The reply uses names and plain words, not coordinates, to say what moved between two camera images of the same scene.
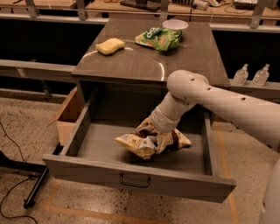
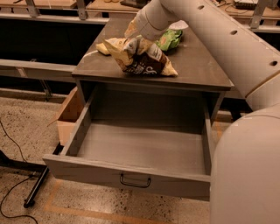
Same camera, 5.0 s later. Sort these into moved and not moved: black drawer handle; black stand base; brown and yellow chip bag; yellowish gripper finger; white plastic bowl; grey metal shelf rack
Moved: yellowish gripper finger; brown and yellow chip bag
Not moved: grey metal shelf rack; black stand base; white plastic bowl; black drawer handle
